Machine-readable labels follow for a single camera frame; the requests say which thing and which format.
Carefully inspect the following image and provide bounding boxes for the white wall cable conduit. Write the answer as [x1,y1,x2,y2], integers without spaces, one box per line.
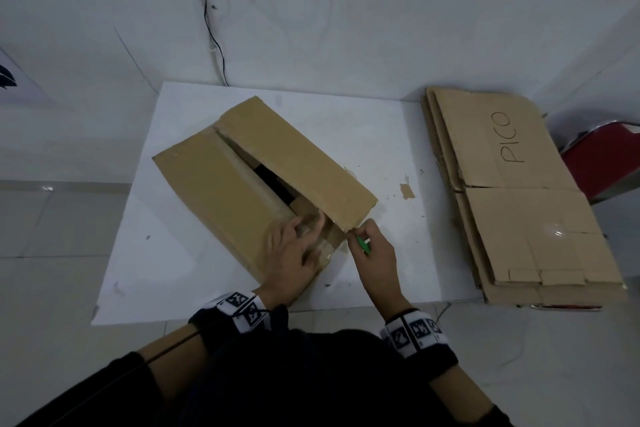
[187,0,226,86]

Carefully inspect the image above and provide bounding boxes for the person's right hand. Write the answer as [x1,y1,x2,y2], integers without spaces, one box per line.
[347,219,413,320]

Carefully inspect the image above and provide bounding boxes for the red chair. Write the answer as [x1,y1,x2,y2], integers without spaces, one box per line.
[529,120,640,314]

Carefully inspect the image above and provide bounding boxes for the person's left hand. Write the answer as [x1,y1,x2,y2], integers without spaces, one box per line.
[257,209,326,310]

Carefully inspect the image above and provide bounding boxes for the white recycling symbol sign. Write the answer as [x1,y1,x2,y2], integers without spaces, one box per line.
[0,46,56,105]

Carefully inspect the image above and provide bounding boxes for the white table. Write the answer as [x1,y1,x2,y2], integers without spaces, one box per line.
[91,81,489,326]

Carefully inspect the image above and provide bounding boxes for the person's right forearm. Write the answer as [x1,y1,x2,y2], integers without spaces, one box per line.
[429,369,516,427]

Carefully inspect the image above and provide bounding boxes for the person's left forearm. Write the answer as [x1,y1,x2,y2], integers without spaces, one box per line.
[15,324,209,427]

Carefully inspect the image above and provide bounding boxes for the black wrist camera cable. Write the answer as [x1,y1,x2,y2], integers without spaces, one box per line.
[49,331,201,427]

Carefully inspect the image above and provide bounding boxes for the person's black trouser legs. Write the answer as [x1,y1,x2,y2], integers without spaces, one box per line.
[175,306,451,427]

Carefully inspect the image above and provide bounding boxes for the thin black wall cable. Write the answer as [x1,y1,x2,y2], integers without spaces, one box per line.
[197,0,230,87]

